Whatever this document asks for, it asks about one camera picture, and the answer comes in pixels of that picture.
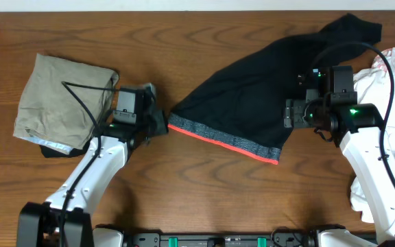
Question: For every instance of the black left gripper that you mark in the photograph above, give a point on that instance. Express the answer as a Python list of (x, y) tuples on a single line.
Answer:
[(160, 123)]

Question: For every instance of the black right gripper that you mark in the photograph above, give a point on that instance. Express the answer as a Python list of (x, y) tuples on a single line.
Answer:
[(306, 122)]

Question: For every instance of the black leggings with red waistband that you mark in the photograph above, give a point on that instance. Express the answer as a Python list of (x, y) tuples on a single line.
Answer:
[(240, 107)]

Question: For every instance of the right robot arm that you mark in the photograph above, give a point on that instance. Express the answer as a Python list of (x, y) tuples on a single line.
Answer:
[(358, 130)]

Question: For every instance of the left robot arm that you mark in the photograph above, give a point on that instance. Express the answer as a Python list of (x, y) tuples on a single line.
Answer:
[(64, 218)]

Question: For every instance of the olive green fabric bag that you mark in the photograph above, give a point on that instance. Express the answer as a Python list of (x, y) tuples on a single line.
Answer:
[(47, 111)]

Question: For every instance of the black cloth under bag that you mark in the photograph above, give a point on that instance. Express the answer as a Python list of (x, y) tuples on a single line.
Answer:
[(51, 149)]

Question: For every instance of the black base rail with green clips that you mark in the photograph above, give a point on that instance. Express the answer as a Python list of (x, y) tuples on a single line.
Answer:
[(218, 240)]

